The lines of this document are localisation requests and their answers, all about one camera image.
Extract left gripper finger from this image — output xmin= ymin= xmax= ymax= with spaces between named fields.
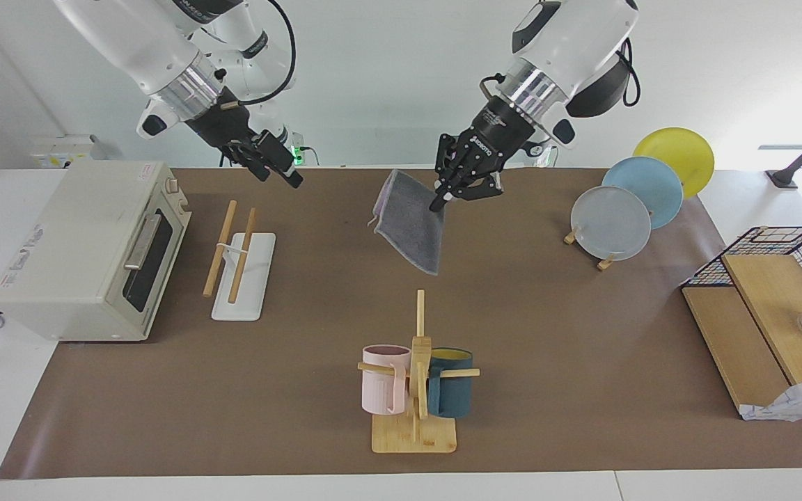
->
xmin=466 ymin=173 xmax=504 ymax=204
xmin=429 ymin=135 xmax=456 ymax=213

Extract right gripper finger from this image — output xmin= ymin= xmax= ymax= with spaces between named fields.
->
xmin=253 ymin=131 xmax=304 ymax=190
xmin=229 ymin=141 xmax=271 ymax=184

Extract purple and grey towel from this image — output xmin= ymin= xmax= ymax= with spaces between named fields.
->
xmin=371 ymin=169 xmax=446 ymax=276

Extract white towel rack wooden bars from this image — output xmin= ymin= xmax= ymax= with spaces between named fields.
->
xmin=203 ymin=200 xmax=277 ymax=322

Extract wooden plate rack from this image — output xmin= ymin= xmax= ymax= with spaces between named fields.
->
xmin=563 ymin=230 xmax=618 ymax=272

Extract grey plate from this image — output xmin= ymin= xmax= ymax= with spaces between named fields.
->
xmin=570 ymin=185 xmax=652 ymax=262

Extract large brown table mat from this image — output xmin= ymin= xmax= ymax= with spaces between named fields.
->
xmin=0 ymin=167 xmax=802 ymax=481

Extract white power strip box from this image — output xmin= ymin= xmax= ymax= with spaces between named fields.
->
xmin=29 ymin=134 xmax=106 ymax=169

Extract light blue plate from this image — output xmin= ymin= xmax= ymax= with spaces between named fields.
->
xmin=601 ymin=156 xmax=684 ymax=230

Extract yellow plate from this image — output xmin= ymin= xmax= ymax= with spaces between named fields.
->
xmin=633 ymin=127 xmax=715 ymax=200

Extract cream toaster oven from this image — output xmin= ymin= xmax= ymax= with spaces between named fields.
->
xmin=0 ymin=161 xmax=193 ymax=343

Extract dark teal mug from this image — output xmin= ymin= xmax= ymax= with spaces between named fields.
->
xmin=427 ymin=348 xmax=474 ymax=419

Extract pink mug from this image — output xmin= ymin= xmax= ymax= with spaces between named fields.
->
xmin=361 ymin=344 xmax=412 ymax=415

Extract wooden mug tree stand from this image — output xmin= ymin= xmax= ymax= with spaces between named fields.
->
xmin=357 ymin=289 xmax=480 ymax=454

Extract wooden stepped shelf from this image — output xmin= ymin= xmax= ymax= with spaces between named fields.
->
xmin=684 ymin=254 xmax=802 ymax=418

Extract white grid patterned paper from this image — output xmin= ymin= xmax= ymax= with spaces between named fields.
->
xmin=741 ymin=376 xmax=802 ymax=422

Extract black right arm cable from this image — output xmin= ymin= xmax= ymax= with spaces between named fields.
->
xmin=220 ymin=0 xmax=298 ymax=111

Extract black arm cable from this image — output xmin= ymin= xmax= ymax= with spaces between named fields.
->
xmin=220 ymin=0 xmax=298 ymax=111
xmin=617 ymin=38 xmax=643 ymax=109

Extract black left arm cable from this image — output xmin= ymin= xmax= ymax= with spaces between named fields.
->
xmin=617 ymin=38 xmax=643 ymax=109

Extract black wire mesh basket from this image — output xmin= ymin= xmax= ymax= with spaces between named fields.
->
xmin=679 ymin=226 xmax=802 ymax=300

